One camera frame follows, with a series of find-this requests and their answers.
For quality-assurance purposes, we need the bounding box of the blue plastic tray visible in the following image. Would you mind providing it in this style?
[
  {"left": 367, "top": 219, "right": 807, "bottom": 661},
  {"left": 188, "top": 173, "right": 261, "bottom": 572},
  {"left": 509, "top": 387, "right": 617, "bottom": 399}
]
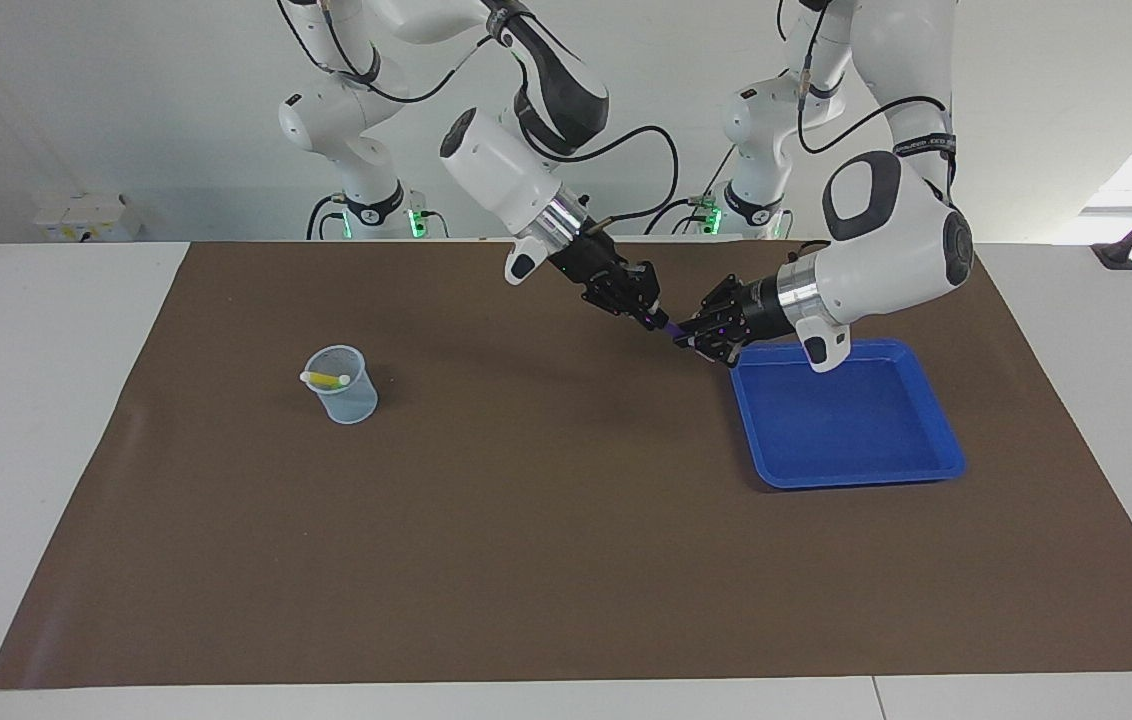
[{"left": 726, "top": 338, "right": 968, "bottom": 491}]

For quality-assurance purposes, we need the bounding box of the brown table mat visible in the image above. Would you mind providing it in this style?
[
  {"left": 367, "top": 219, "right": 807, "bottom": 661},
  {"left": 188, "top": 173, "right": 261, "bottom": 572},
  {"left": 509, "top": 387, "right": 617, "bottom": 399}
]
[{"left": 0, "top": 240, "right": 1132, "bottom": 691}]

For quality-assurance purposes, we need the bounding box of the translucent mesh pen cup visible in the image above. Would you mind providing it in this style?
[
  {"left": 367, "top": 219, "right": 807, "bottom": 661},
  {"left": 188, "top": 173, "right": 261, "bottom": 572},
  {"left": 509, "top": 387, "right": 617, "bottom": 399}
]
[{"left": 302, "top": 345, "right": 379, "bottom": 426}]

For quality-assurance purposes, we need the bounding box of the black base cable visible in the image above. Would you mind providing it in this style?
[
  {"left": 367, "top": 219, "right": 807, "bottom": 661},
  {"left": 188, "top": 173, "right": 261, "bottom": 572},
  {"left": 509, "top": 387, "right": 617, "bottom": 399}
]
[
  {"left": 644, "top": 150, "right": 737, "bottom": 236},
  {"left": 306, "top": 193, "right": 347, "bottom": 241}
]

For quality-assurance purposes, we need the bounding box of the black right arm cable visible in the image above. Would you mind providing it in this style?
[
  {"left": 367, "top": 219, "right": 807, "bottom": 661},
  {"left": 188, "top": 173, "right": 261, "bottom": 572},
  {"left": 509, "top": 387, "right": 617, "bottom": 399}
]
[{"left": 276, "top": 0, "right": 679, "bottom": 223}]

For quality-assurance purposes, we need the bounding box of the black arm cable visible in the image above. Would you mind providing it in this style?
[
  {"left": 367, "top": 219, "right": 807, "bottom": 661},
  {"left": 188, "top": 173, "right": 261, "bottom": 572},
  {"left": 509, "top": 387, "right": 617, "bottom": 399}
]
[
  {"left": 795, "top": 0, "right": 957, "bottom": 201},
  {"left": 276, "top": 0, "right": 679, "bottom": 223}
]

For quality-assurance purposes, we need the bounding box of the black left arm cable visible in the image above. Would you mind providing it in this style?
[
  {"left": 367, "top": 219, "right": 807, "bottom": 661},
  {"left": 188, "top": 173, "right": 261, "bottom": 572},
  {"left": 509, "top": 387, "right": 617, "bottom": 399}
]
[{"left": 795, "top": 0, "right": 957, "bottom": 201}]

